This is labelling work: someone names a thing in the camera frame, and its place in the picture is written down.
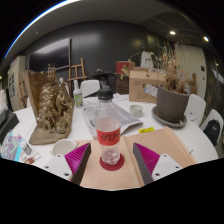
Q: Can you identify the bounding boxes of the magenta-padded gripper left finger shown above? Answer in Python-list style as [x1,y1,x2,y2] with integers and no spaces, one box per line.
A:
[41,142,92,185]

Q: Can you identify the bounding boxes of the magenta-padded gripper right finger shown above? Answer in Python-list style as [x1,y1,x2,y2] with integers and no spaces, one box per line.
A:
[132,142,184,185]

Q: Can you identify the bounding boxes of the clear red-label drink bottle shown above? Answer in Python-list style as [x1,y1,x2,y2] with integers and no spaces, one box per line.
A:
[94,87,122,166]

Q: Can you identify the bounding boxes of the white ceramic mug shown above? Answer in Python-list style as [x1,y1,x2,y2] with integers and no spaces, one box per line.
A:
[50,138,78,158]

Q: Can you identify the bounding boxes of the beige flat table mat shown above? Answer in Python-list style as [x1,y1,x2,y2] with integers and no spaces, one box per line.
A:
[74,125,198,191]

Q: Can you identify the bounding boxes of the small yellow tag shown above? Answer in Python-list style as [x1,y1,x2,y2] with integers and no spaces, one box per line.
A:
[138,126,156,135]

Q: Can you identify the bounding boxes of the flat round red coaster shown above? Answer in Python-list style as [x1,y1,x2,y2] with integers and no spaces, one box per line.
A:
[99,153,125,172]

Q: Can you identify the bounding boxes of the grey plant saucer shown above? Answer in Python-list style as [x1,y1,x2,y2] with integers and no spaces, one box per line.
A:
[151,105,188,129]

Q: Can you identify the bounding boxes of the small glass jar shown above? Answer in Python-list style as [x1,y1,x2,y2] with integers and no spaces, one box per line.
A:
[129,104,144,119]

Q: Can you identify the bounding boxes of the small grey-capped jar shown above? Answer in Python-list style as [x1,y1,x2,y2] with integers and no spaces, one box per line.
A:
[20,140,33,156]

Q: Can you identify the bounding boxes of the golden relief sculpture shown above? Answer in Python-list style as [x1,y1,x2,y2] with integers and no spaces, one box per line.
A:
[22,64,75,145]

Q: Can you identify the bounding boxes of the grey pot with dry plant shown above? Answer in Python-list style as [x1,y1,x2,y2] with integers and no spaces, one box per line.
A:
[128,41,190,124]

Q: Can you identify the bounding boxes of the white green-label spray bottle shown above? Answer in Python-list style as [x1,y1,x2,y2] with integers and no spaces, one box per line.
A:
[72,79,84,108]

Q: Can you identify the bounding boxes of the teal colourful paper sheet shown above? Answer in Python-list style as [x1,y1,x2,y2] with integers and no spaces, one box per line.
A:
[0,129,26,163]

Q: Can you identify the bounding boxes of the black backpack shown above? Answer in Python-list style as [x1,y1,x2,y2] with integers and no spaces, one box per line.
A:
[203,119,222,146]

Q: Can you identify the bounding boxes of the white chair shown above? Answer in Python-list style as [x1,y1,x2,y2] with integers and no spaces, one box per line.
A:
[79,79,101,98]
[184,93,207,127]
[199,108,224,148]

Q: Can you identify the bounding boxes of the brown cardboard box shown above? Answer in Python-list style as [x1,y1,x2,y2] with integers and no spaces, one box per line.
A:
[128,67,167,104]

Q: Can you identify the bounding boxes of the white plaster figure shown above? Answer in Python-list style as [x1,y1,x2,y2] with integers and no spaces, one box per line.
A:
[59,77,70,96]

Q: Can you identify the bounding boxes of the black flat box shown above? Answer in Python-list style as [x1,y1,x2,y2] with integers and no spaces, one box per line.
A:
[0,108,20,144]

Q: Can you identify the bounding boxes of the wooden easel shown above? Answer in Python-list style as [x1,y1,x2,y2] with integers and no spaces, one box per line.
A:
[67,57,88,90]

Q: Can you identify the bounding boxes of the wooden mannequin figure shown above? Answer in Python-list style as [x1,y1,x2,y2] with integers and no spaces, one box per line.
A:
[189,72,198,95]

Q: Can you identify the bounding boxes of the red box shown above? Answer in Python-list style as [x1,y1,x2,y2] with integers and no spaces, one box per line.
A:
[115,60,136,76]

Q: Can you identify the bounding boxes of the white cabinet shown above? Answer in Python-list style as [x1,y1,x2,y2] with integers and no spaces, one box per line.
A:
[7,55,27,111]

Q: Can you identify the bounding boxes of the long ceiling light strip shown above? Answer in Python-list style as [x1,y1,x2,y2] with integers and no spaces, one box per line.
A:
[3,0,81,59]

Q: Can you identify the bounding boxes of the red-brown handled tool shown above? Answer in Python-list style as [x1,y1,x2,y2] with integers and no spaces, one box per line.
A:
[21,151,42,165]

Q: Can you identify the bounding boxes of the black wall screen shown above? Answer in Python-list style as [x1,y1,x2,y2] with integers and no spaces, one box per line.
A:
[28,37,72,72]

